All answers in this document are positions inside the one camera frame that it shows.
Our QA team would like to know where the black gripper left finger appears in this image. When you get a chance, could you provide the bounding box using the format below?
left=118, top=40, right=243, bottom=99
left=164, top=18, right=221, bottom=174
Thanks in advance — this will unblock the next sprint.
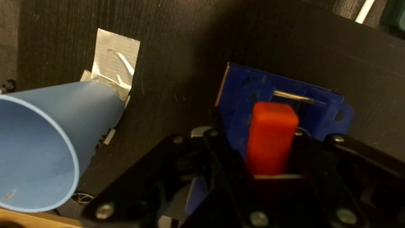
left=81, top=126, right=255, bottom=228

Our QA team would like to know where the wooden desk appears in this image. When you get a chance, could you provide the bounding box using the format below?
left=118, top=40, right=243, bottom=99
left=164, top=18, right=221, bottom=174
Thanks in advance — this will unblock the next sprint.
left=0, top=207, right=84, bottom=228

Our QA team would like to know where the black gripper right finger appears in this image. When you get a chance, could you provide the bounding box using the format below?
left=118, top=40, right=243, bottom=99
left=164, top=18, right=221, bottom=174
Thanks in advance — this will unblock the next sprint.
left=290, top=128, right=405, bottom=228

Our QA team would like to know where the red block object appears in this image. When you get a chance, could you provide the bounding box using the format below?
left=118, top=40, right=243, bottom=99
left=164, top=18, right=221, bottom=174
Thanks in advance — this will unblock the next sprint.
left=246, top=100, right=302, bottom=179

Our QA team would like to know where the silver tape patch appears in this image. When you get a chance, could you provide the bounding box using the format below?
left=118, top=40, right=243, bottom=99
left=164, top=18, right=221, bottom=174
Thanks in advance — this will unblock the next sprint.
left=79, top=27, right=142, bottom=102

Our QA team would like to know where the tall blue plastic cup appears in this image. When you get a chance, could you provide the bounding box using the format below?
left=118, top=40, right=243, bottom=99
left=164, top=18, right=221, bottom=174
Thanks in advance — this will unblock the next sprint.
left=0, top=79, right=131, bottom=214

